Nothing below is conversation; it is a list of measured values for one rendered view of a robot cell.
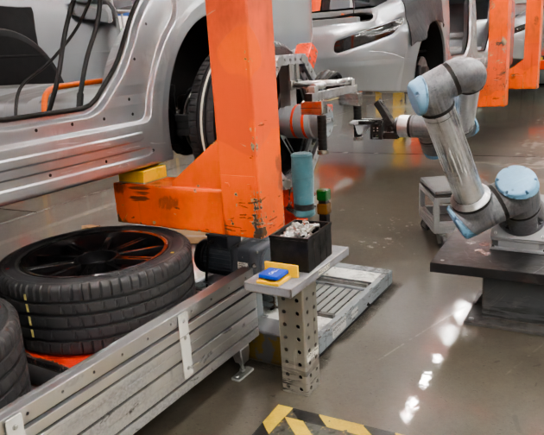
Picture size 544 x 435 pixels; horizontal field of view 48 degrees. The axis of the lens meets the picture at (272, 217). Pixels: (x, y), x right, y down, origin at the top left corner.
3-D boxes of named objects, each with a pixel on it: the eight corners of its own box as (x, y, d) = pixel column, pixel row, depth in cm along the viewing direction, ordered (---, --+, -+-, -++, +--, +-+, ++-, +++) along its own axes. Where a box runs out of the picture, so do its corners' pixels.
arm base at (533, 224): (544, 192, 248) (542, 179, 240) (550, 233, 238) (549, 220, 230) (495, 199, 255) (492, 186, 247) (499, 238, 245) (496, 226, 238)
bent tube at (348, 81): (313, 86, 265) (313, 61, 262) (355, 85, 255) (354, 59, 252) (294, 90, 251) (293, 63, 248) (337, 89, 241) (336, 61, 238)
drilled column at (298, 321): (296, 376, 219) (289, 267, 208) (320, 383, 214) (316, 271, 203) (282, 390, 211) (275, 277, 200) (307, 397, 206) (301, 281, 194)
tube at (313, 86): (292, 90, 249) (290, 63, 246) (334, 89, 239) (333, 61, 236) (269, 94, 234) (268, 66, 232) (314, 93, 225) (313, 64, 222)
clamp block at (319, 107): (306, 113, 233) (306, 99, 232) (327, 113, 229) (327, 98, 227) (300, 115, 229) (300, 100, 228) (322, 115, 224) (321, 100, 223)
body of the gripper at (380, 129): (368, 139, 253) (395, 140, 246) (367, 118, 250) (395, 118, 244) (375, 136, 259) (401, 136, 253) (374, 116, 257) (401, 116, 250)
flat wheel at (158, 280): (72, 276, 257) (64, 223, 250) (220, 281, 240) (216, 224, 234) (-39, 350, 195) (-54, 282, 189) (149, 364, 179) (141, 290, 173)
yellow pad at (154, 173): (142, 175, 248) (141, 163, 247) (167, 177, 241) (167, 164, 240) (117, 182, 237) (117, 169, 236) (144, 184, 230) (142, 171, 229)
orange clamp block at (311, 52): (298, 70, 266) (303, 52, 269) (314, 69, 262) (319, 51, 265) (291, 60, 261) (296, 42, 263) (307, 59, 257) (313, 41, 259)
